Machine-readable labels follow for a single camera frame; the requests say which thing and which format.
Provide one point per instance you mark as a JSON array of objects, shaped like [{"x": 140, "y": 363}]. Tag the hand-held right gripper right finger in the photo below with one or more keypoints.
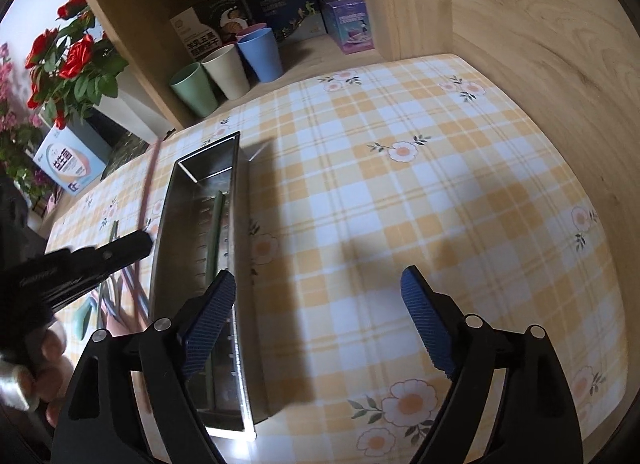
[{"x": 425, "y": 319}]

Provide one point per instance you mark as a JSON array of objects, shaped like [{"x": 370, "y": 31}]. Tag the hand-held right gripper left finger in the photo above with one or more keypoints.
[{"x": 210, "y": 324}]

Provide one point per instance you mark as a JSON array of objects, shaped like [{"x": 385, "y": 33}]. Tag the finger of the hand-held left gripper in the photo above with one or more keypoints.
[{"x": 122, "y": 247}]

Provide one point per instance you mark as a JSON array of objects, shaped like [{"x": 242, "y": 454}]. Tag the stainless steel utensil tray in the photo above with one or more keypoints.
[{"x": 246, "y": 294}]

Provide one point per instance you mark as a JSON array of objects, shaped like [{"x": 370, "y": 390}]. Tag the mint green spoon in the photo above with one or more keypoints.
[{"x": 86, "y": 315}]

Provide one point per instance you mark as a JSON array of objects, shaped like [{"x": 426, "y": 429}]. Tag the person's left hand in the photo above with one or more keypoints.
[{"x": 52, "y": 349}]

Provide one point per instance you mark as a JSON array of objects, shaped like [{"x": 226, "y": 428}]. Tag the green chopstick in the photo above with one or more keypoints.
[
  {"x": 218, "y": 229},
  {"x": 113, "y": 231}
]

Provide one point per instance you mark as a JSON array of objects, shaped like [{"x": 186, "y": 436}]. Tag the gold patterned tray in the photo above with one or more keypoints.
[{"x": 122, "y": 149}]

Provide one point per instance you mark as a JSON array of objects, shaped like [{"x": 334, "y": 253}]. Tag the light blue box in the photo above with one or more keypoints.
[{"x": 70, "y": 164}]

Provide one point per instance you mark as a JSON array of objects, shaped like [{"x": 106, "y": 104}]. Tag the checked floral tablecloth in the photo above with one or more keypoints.
[{"x": 375, "y": 194}]

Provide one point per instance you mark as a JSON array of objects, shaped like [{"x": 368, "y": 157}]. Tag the pink flower plant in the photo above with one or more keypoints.
[{"x": 12, "y": 114}]

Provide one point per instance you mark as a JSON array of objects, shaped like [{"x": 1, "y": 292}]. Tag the green cup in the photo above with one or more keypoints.
[{"x": 192, "y": 89}]

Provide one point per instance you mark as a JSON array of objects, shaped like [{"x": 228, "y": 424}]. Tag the potted red rose plant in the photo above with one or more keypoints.
[{"x": 75, "y": 59}]

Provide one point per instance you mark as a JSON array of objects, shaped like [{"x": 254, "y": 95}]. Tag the beige cup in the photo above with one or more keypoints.
[{"x": 227, "y": 71}]

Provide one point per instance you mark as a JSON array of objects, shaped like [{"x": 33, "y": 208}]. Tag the white snack box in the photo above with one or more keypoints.
[{"x": 192, "y": 31}]

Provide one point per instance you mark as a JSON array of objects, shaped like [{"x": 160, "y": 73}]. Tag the blue cup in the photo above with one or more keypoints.
[{"x": 260, "y": 54}]

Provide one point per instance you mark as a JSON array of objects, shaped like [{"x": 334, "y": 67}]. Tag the wooden shelf unit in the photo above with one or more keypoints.
[{"x": 150, "y": 9}]

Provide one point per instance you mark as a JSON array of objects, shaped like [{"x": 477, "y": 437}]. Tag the pink cup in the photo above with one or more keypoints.
[{"x": 250, "y": 33}]

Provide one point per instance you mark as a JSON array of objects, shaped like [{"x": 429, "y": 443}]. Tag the dark box with moon print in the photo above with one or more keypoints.
[{"x": 227, "y": 16}]

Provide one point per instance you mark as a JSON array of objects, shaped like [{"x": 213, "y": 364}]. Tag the dark blue box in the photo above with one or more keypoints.
[{"x": 290, "y": 9}]

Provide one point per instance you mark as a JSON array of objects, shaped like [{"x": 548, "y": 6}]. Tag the purple box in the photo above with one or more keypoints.
[{"x": 347, "y": 21}]

